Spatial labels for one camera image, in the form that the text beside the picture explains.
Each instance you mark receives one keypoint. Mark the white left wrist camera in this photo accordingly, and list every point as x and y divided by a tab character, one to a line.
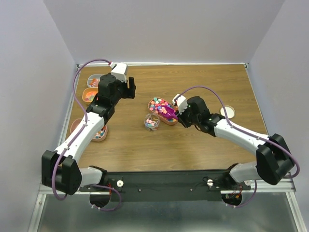
119	71

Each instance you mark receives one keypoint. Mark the white jar lid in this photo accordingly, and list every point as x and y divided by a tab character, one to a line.
228	112

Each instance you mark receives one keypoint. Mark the magenta plastic scoop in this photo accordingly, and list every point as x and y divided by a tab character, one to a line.
167	112

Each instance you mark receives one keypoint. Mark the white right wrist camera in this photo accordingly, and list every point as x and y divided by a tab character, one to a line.
180	102

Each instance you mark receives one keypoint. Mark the pink tray of candies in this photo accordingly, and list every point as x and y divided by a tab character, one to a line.
153	105

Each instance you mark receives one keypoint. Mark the clear plastic jar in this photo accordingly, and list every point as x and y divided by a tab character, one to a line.
151	122

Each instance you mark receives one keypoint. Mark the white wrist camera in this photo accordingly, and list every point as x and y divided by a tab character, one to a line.
180	102
119	71

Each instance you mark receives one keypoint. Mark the pink tray of lollipops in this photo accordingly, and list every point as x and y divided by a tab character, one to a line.
98	137

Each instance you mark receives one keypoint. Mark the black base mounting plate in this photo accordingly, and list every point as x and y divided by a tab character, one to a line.
166	186

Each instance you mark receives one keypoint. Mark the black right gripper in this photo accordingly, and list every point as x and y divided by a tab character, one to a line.
181	118

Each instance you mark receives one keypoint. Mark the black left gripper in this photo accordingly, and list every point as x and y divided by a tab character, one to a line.
129	93

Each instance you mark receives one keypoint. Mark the grey tray of candy sticks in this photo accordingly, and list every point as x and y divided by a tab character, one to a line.
93	80

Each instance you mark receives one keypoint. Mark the orange tray of gummies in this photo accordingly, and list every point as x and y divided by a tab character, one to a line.
89	94

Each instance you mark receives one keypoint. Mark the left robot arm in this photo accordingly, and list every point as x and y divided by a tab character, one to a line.
60	169

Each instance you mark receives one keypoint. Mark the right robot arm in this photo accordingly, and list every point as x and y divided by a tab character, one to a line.
273	160

